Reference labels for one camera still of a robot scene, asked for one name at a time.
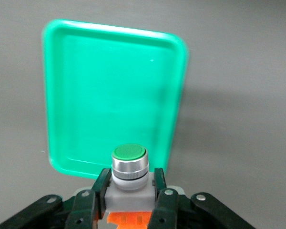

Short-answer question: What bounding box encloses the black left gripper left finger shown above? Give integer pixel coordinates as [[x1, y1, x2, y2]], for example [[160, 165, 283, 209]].
[[0, 168, 112, 229]]

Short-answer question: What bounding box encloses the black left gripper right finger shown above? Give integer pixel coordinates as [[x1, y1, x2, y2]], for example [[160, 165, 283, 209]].
[[146, 168, 252, 229]]

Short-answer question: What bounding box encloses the green pushbutton with orange base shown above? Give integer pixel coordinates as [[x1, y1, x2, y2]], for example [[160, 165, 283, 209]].
[[104, 143, 158, 227]]

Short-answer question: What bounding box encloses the green plastic tray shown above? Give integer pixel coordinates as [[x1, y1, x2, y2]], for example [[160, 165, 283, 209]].
[[41, 19, 189, 180]]

